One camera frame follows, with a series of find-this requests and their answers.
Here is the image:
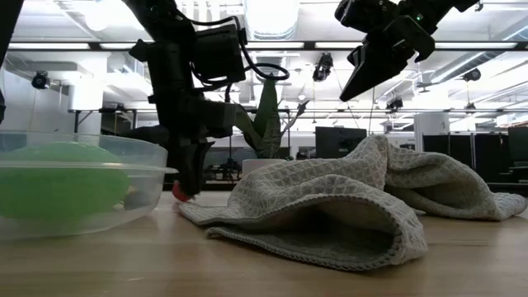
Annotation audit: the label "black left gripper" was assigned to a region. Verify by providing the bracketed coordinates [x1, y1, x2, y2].
[121, 40, 239, 197]

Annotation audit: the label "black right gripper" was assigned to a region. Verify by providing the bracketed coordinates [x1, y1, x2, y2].
[334, 0, 455, 101]

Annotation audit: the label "red toy strawberry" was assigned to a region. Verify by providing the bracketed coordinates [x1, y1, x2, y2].
[171, 180, 193, 203]

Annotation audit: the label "lime green toy fruit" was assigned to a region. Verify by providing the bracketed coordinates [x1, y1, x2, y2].
[0, 164, 132, 220]

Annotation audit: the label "clear plastic tupperware container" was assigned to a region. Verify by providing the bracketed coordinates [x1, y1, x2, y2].
[0, 130, 179, 241]

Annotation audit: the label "black ceiling spotlight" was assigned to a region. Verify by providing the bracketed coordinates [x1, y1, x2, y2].
[462, 68, 483, 83]
[31, 70, 51, 91]
[312, 52, 334, 83]

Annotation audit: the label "white plant pot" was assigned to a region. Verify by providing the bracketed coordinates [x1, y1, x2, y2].
[241, 158, 290, 178]

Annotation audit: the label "white column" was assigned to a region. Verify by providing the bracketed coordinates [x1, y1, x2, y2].
[414, 111, 450, 152]

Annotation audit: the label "green snake plant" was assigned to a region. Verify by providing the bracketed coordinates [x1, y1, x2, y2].
[233, 78, 310, 160]

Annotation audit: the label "black computer monitor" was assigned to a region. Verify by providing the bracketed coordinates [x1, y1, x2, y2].
[315, 126, 368, 160]

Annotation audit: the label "black standing desk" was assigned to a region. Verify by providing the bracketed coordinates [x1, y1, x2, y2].
[68, 107, 138, 134]

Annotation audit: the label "grey waffle dish cloth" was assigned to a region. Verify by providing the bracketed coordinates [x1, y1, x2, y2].
[177, 134, 528, 272]

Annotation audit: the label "black partition cabinets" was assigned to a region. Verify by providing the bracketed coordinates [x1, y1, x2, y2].
[422, 126, 528, 185]

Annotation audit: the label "black aluminium table frame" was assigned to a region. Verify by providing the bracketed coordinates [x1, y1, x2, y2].
[163, 180, 528, 194]

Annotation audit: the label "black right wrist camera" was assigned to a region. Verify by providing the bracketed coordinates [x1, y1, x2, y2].
[394, 15, 436, 64]

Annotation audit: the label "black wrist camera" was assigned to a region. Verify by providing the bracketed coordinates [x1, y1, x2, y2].
[394, 15, 436, 64]
[192, 23, 248, 86]

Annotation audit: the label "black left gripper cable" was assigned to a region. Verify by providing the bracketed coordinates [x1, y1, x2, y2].
[177, 10, 290, 90]

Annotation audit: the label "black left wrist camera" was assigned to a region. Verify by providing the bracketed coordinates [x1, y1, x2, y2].
[192, 23, 248, 86]

